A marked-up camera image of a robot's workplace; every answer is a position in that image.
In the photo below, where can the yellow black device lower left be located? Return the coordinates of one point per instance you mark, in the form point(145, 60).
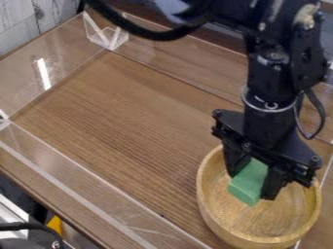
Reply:
point(72, 238)

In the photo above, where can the clear acrylic enclosure wall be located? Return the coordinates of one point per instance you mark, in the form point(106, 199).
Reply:
point(107, 131)

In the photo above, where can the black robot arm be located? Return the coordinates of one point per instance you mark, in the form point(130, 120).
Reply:
point(281, 31)

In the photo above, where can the clear acrylic corner bracket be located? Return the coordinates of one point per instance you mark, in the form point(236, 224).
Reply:
point(107, 37)

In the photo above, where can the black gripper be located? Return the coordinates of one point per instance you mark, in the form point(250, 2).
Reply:
point(266, 136)

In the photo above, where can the brown wooden bowl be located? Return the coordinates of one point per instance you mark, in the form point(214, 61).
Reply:
point(272, 224)

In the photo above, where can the green rectangular block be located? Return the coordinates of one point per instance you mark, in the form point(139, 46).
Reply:
point(245, 185)

